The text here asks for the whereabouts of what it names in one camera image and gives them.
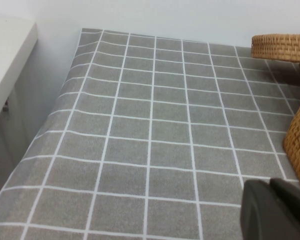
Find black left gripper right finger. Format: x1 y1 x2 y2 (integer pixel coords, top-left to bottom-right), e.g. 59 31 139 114
269 177 300 233

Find white side table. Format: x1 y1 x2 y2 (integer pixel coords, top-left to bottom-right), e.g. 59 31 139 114
0 21 38 133

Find grey white-grid tablecloth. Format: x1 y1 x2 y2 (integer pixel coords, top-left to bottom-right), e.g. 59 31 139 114
0 27 300 240

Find woven rattan basket lid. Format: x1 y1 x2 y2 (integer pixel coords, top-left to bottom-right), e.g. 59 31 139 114
251 30 300 63

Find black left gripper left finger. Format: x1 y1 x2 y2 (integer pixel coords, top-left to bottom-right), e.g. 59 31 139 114
241 179 300 240

